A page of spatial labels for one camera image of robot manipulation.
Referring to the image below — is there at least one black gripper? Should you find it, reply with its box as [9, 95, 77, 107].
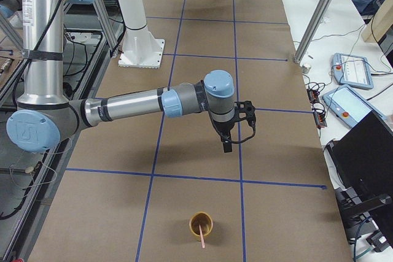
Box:
[211, 101, 256, 153]

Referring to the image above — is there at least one wooden chopstick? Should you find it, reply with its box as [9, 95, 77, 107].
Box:
[198, 224, 206, 249]

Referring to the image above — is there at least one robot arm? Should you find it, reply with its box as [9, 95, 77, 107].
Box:
[6, 0, 256, 153]

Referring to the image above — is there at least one yellow-brown cup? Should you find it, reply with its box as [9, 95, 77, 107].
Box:
[189, 211, 214, 241]

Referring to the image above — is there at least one black orange connector strip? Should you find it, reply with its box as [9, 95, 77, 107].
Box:
[306, 88, 327, 129]

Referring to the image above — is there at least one small white tape roll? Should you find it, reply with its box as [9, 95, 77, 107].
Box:
[302, 63, 311, 74]

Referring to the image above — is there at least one lower teach pendant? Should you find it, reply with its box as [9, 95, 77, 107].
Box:
[322, 85, 387, 128]

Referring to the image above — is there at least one teach pendant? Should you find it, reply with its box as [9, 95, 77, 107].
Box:
[322, 85, 387, 128]
[332, 53, 374, 90]

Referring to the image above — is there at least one black monitor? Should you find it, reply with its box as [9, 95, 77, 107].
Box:
[327, 111, 392, 244]

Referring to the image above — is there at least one upper teach pendant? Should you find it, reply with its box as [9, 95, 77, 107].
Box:
[332, 53, 374, 90]

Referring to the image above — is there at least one wooden board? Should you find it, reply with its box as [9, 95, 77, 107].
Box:
[361, 0, 392, 42]

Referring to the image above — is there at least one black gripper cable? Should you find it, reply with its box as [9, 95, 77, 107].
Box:
[205, 102, 257, 145]

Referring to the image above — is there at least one aluminium frame post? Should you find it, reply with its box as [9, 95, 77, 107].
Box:
[294, 0, 332, 64]

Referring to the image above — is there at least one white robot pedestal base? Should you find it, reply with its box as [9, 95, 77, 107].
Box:
[118, 0, 165, 69]

